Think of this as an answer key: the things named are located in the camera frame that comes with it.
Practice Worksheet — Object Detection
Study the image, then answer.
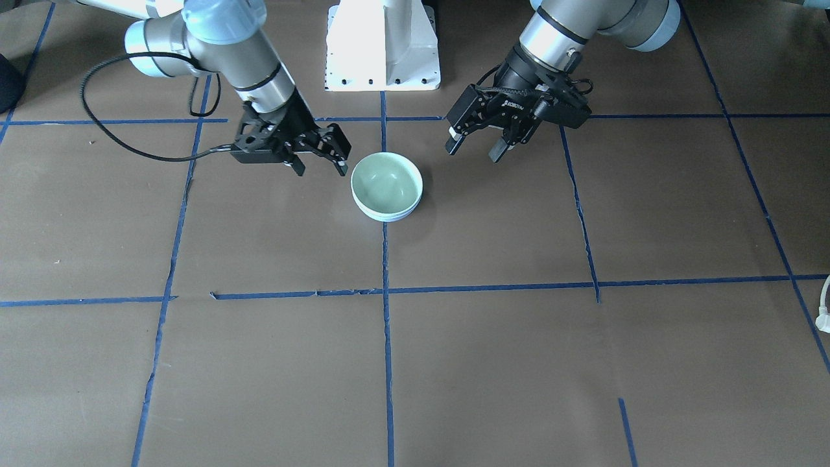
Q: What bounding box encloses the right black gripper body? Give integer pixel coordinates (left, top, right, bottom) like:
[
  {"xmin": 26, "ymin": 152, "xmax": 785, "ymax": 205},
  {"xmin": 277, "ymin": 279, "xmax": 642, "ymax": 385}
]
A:
[{"xmin": 258, "ymin": 89, "xmax": 320, "ymax": 153}]

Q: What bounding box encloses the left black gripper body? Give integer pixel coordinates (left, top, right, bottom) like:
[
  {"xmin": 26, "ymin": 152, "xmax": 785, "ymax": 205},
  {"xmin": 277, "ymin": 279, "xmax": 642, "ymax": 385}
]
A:
[{"xmin": 464, "ymin": 45, "xmax": 543, "ymax": 136}]

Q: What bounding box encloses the green bowl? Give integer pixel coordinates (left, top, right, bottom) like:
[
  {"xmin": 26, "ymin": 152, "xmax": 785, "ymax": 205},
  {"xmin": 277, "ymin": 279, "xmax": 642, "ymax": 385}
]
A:
[{"xmin": 350, "ymin": 152, "xmax": 423, "ymax": 213}]

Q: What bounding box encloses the blue bowl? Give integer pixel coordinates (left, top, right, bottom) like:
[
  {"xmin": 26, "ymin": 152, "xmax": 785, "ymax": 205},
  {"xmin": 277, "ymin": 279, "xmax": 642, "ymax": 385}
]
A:
[{"xmin": 355, "ymin": 199, "xmax": 418, "ymax": 222}]

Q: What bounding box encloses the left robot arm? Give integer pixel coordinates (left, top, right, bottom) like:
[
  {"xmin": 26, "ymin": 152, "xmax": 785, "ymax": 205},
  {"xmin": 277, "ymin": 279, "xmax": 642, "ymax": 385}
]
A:
[{"xmin": 445, "ymin": 1, "xmax": 681, "ymax": 162}]

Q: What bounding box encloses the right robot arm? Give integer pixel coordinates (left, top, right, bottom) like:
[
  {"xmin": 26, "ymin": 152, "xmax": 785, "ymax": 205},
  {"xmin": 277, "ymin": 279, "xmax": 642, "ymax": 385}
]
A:
[{"xmin": 79, "ymin": 1, "xmax": 351, "ymax": 176}]

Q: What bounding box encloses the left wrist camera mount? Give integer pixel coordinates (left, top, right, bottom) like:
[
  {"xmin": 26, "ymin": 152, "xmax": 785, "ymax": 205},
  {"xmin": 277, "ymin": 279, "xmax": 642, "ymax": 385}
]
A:
[{"xmin": 537, "ymin": 68, "xmax": 594, "ymax": 129}]

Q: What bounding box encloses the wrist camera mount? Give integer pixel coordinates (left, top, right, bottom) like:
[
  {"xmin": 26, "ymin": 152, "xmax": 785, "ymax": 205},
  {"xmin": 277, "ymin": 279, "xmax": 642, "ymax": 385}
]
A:
[
  {"xmin": 230, "ymin": 101, "xmax": 290, "ymax": 163},
  {"xmin": 537, "ymin": 68, "xmax": 594, "ymax": 129}
]

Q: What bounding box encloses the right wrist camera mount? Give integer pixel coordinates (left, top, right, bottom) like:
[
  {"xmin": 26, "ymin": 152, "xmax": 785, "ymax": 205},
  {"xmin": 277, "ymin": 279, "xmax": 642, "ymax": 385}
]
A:
[{"xmin": 230, "ymin": 101, "xmax": 290, "ymax": 163}]

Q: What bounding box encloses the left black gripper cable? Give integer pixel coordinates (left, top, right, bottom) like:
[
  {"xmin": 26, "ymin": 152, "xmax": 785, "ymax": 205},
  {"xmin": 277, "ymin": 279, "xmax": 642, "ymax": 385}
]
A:
[{"xmin": 477, "ymin": 64, "xmax": 594, "ymax": 98}]

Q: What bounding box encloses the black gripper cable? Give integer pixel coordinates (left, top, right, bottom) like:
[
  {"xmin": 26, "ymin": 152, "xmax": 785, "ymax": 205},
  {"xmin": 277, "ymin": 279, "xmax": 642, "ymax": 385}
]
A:
[
  {"xmin": 80, "ymin": 52, "xmax": 244, "ymax": 163},
  {"xmin": 477, "ymin": 64, "xmax": 594, "ymax": 98}
]

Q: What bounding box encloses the white camera mast base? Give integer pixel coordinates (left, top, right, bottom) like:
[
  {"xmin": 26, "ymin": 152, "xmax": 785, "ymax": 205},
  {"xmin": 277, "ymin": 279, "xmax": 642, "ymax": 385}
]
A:
[{"xmin": 324, "ymin": 1, "xmax": 442, "ymax": 92}]

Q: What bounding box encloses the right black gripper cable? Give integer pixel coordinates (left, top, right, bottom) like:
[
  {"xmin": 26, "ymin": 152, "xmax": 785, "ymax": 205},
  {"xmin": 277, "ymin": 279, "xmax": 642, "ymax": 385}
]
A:
[{"xmin": 80, "ymin": 52, "xmax": 244, "ymax": 163}]

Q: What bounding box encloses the white power plug cable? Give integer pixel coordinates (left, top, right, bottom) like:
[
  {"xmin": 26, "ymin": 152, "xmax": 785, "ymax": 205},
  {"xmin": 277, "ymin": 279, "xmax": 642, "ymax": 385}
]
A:
[{"xmin": 816, "ymin": 275, "xmax": 830, "ymax": 334}]

